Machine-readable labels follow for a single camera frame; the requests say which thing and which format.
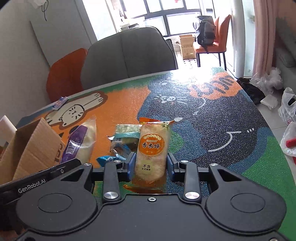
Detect pink curtain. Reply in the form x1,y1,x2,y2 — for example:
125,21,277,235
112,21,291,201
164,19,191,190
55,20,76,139
253,1,295,76

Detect cardboard box on floor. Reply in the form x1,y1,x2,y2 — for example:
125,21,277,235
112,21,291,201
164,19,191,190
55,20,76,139
179,35,196,60

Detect small blue tissue pack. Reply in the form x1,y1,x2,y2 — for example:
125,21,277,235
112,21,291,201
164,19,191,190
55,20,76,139
52,97,68,110

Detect orange chair by window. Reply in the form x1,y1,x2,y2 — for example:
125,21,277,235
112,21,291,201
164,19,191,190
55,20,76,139
193,15,231,71

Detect blue snack packet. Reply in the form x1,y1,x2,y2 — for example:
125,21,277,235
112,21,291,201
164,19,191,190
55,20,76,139
96,156,122,167

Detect purple bread loaf packet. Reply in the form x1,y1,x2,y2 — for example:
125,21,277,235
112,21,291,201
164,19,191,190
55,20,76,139
60,115,97,164

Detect orange rice cracker packet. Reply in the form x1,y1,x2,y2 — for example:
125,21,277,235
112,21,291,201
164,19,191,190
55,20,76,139
123,118,175,194

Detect grey sofa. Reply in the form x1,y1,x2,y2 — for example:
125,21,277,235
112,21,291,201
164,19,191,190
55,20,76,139
275,18,295,92

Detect clear green snack packet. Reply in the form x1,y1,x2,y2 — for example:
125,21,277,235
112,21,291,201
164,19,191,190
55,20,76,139
107,124,142,161

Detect brown cardboard box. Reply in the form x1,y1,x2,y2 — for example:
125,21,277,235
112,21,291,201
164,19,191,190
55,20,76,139
1,118,65,184

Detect white paper towel roll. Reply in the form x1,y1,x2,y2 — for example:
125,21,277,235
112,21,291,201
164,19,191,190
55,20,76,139
0,115,17,146

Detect grey padded chair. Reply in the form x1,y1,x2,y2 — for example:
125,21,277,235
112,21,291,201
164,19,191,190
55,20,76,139
80,27,178,90

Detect colourful cat table mat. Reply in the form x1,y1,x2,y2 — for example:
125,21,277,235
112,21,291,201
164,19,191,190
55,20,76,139
18,67,295,240

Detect black bag on floor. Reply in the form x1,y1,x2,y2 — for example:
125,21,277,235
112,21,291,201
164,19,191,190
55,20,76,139
237,77,265,105

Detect grey black backpack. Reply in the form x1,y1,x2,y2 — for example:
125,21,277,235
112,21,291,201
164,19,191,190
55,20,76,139
193,16,216,54

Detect orange chair near wall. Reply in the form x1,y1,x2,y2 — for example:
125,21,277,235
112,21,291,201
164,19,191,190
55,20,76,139
46,48,88,102

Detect white plastic bags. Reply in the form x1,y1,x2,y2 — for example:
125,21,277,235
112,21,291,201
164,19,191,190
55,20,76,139
249,67,296,165

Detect white refrigerator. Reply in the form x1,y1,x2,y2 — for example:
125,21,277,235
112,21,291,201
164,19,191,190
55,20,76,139
30,1,97,66

